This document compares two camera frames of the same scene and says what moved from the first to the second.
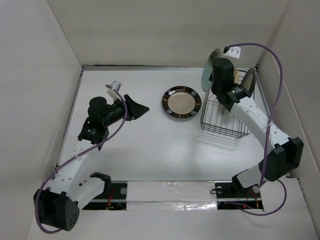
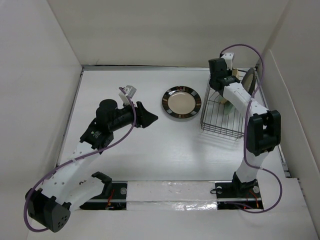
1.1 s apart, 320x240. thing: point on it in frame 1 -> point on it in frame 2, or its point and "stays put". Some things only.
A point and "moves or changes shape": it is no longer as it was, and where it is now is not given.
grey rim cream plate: x=248 y=82 stays put
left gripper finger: x=134 y=109 -> x=143 y=117
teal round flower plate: x=206 y=83 moves or changes shape
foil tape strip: x=171 y=195 stays put
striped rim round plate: x=181 y=102 stays put
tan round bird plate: x=236 y=76 stays put
